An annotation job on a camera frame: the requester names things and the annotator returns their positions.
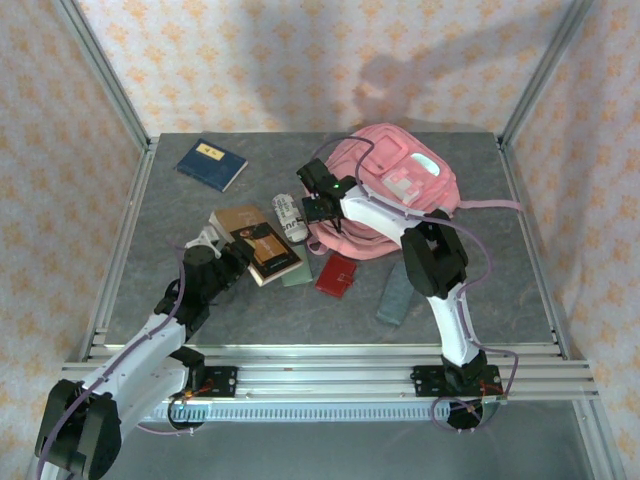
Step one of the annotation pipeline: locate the brown paperback book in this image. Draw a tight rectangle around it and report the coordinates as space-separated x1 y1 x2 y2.
208 203 305 288

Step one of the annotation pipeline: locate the red wallet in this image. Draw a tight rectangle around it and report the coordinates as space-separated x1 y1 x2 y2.
314 253 358 300

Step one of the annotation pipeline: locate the pink student backpack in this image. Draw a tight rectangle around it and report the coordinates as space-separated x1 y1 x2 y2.
305 123 525 261

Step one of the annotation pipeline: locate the blue notebook with yellow label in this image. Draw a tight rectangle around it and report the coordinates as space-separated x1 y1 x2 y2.
173 138 250 194

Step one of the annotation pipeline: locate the grey blue pencil case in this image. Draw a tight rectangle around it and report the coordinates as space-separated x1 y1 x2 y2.
374 262 416 327

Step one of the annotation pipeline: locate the pale green wallet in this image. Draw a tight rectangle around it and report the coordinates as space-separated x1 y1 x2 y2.
281 243 315 288

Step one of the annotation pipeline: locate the aluminium side rail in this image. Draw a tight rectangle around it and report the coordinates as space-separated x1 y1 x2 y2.
497 139 574 360
78 138 161 362

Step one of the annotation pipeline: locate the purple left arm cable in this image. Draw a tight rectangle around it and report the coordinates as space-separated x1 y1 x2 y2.
34 242 199 480

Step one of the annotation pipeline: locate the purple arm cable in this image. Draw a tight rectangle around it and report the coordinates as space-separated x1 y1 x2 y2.
317 134 520 434
34 242 199 480

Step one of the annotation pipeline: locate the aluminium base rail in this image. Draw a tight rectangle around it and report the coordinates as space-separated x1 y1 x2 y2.
52 343 601 401

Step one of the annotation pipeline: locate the slotted grey cable tray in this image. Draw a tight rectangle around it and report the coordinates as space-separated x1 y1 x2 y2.
149 402 501 424

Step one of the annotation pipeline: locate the aluminium frame post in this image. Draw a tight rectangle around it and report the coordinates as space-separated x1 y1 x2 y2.
52 0 151 151
499 0 596 147

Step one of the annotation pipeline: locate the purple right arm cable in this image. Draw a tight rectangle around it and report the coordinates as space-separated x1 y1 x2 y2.
317 134 520 434

